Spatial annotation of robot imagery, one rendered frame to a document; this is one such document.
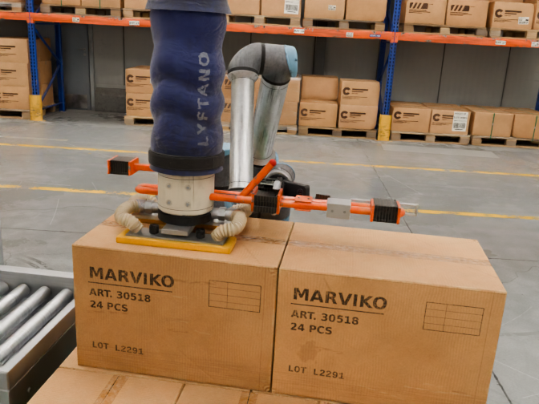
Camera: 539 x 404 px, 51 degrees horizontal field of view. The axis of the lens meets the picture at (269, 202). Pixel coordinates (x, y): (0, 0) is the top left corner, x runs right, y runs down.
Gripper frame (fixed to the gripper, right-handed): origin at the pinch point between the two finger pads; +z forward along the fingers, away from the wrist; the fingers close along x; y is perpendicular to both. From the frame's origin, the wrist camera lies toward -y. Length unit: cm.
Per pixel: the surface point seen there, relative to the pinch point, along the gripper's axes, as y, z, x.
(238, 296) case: 6.9, 19.4, -23.3
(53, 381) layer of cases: 60, 27, -53
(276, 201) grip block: -0.7, 4.7, 1.2
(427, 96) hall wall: -160, -870, -38
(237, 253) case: 8.9, 13.0, -12.9
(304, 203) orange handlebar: -8.7, 2.4, 0.8
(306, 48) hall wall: 55, -848, 32
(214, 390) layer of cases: 13, 21, -53
